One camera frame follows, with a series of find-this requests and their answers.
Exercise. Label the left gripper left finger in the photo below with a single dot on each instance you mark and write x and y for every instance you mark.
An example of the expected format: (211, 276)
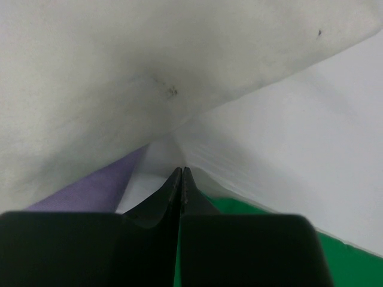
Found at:
(136, 248)

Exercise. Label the cream white t-shirt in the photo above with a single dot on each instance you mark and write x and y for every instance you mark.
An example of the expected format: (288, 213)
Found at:
(83, 83)

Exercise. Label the purple t-shirt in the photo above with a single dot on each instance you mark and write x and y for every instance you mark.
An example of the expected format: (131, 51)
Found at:
(100, 191)

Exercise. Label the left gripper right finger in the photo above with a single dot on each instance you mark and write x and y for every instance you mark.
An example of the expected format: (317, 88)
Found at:
(218, 249)

